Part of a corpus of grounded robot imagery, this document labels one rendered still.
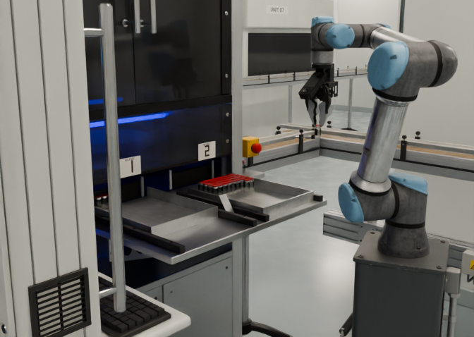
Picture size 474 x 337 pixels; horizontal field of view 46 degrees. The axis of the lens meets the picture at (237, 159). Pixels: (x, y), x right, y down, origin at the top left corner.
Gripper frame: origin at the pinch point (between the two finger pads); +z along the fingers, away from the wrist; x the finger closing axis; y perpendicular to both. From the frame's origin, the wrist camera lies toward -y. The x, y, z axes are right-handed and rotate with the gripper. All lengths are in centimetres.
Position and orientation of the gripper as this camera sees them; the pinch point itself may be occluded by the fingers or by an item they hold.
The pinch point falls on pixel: (317, 123)
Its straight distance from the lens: 194.7
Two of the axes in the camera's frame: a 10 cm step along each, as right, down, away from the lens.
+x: -7.6, -1.7, 6.3
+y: 6.5, -2.3, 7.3
